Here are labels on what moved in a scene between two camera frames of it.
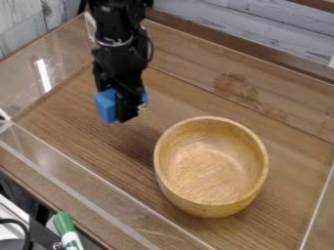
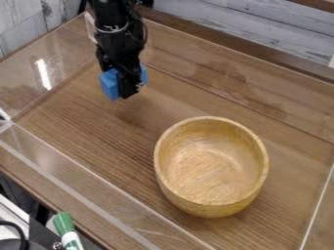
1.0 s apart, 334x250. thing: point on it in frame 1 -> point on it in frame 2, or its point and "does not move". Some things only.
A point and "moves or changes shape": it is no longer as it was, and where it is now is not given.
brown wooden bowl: x=210 y=163 does not move
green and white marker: x=66 y=229 does not move
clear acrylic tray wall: x=83 y=196 does not move
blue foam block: x=106 y=103 moves or changes shape
